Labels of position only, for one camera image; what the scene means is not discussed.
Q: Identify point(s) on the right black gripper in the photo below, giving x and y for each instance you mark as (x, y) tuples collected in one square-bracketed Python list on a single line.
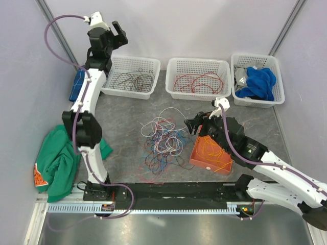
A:
[(201, 118)]

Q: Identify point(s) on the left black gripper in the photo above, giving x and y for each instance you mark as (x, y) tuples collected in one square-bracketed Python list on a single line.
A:
[(120, 40)]

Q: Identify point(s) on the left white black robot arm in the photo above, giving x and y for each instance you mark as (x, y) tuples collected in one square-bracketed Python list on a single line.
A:
[(80, 122)]

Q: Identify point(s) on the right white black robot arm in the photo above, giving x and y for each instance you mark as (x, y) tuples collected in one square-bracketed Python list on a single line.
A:
[(296, 191)]

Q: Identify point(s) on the orange plastic tray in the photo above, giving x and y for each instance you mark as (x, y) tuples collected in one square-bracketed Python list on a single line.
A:
[(207, 154)]

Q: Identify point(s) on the middle white plastic basket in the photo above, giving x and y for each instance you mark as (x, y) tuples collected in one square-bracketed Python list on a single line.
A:
[(198, 79)]

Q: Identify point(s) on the white plastic basket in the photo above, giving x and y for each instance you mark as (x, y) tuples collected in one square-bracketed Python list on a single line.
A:
[(133, 77), (198, 79), (269, 62)]

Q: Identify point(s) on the left white plastic basket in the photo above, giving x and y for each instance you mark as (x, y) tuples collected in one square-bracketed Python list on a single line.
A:
[(133, 77)]

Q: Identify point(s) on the blue plaid cloth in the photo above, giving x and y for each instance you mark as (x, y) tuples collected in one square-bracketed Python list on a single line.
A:
[(77, 85)]

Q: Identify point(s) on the grey sock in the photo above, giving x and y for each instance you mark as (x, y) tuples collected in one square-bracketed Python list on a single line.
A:
[(240, 74)]

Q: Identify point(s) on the blue fleece cloth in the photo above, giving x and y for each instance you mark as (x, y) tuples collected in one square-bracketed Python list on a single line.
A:
[(259, 85)]

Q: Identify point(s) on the right white plastic basket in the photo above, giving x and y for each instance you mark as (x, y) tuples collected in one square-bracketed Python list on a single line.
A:
[(269, 62)]

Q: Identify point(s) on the green garment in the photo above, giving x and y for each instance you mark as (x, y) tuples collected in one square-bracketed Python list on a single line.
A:
[(56, 165)]

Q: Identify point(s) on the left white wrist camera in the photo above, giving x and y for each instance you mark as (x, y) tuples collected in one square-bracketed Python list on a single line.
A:
[(95, 20)]

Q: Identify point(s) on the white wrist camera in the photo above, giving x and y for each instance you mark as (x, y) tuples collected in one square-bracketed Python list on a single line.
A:
[(95, 20), (219, 103)]

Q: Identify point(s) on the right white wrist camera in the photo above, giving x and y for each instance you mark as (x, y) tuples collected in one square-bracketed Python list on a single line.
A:
[(219, 103)]

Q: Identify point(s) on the light blue slotted cable duct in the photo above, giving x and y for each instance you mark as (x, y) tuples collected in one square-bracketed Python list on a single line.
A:
[(164, 206)]

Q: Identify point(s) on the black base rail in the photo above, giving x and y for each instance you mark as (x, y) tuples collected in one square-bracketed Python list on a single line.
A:
[(203, 191)]

